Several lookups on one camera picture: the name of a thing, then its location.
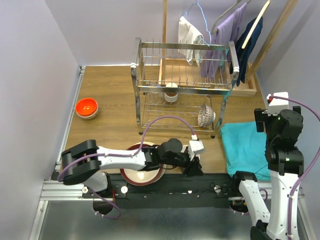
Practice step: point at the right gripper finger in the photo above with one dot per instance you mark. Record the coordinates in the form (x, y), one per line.
(297, 109)
(260, 116)

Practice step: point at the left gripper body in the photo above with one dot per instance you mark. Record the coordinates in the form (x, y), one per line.
(191, 163)

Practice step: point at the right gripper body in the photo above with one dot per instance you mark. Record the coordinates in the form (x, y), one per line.
(269, 120)

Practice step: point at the patterned small bowl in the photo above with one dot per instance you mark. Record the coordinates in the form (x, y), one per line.
(206, 116)

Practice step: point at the steel cup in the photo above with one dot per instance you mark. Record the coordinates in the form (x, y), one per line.
(171, 97)

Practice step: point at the clear plastic cup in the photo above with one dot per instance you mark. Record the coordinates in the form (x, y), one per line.
(155, 98)

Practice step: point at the metal two-tier dish rack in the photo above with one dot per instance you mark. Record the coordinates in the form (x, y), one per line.
(144, 70)

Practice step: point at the orange bowl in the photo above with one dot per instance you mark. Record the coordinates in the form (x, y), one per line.
(87, 108)

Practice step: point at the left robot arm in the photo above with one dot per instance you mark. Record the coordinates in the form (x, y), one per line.
(84, 162)

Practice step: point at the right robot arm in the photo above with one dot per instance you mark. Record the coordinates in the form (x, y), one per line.
(286, 165)

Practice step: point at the wooden clothes rack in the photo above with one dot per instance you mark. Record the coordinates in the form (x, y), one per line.
(177, 67)

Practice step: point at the teal cloth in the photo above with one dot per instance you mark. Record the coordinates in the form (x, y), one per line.
(244, 149)

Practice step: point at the pale green plate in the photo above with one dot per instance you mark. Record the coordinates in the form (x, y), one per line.
(162, 169)

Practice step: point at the red rimmed white plate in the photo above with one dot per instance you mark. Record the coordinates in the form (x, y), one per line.
(138, 178)

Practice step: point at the navy blue garment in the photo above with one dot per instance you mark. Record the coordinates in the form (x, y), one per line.
(244, 54)

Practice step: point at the lavender towel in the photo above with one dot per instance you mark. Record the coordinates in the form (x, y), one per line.
(227, 31)

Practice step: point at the wooden hanger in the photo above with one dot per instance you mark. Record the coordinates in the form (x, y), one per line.
(254, 25)

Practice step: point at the grey hanger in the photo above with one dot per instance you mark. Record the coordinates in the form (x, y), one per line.
(225, 15)

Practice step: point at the white cloth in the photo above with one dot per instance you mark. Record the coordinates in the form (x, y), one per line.
(189, 34)

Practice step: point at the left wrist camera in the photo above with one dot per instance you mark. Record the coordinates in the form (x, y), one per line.
(195, 142)

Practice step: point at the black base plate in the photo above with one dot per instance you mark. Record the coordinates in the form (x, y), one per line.
(176, 191)

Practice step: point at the blue wire hanger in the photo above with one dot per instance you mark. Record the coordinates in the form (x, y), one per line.
(196, 15)

